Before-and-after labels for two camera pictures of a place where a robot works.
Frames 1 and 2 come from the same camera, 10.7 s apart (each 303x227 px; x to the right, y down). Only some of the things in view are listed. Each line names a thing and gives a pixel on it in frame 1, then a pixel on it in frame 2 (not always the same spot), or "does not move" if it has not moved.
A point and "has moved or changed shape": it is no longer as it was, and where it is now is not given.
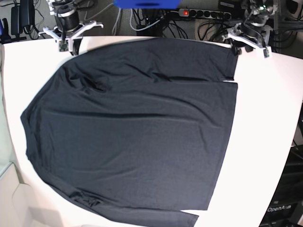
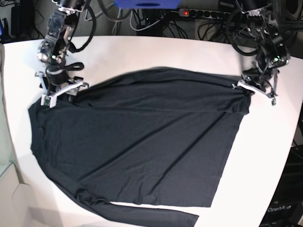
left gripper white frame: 254,41 → 247,93
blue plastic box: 147,4 does not move
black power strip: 204,13 does not move
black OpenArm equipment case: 286,208 does not move
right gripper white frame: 66,44 → 49,97
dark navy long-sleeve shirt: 134,133 has moved or changed shape
